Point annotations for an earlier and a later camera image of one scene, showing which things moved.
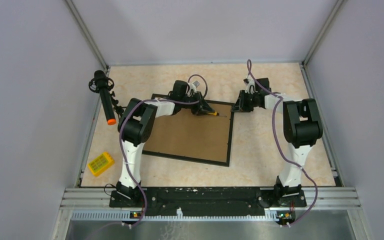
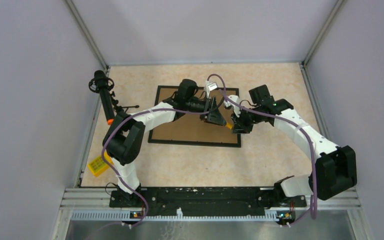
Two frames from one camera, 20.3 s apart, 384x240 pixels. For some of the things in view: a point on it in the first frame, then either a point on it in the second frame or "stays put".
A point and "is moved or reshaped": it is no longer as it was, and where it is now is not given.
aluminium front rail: [316, 198] stays put
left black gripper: [201, 105] -> [214, 116]
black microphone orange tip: [101, 83] stays put
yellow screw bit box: [101, 164] stays put
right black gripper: [237, 107] -> [239, 125]
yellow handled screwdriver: [216, 113] is moved or reshaped
